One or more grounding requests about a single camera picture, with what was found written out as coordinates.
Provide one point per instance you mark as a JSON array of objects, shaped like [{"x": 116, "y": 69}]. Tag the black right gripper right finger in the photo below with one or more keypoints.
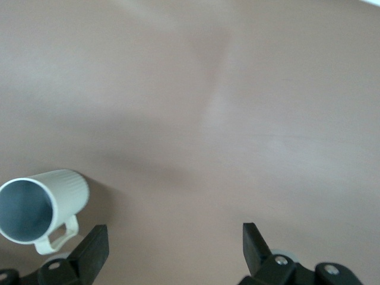
[{"x": 267, "y": 270}]

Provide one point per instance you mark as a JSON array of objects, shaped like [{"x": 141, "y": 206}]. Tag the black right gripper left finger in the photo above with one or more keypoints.
[{"x": 86, "y": 261}]

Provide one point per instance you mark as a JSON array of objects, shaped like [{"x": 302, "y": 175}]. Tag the brown table cloth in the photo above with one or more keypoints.
[{"x": 190, "y": 89}]

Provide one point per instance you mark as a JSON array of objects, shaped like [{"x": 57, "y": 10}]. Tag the cream ribbed mug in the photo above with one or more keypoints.
[{"x": 68, "y": 196}]

